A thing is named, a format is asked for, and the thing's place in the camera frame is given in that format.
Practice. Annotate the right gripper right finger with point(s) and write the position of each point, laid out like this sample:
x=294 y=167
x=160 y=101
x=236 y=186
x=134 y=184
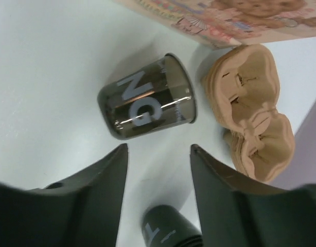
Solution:
x=235 y=210

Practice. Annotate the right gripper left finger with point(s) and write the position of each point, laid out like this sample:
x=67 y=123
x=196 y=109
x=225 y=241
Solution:
x=81 y=210

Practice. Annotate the transparent dark cup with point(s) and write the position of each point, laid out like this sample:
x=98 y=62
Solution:
x=154 y=98

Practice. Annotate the beige paper takeout bag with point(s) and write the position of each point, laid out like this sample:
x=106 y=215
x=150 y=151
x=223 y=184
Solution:
x=228 y=23

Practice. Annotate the tall black coffee cup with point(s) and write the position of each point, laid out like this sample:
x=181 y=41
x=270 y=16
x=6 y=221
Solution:
x=165 y=226

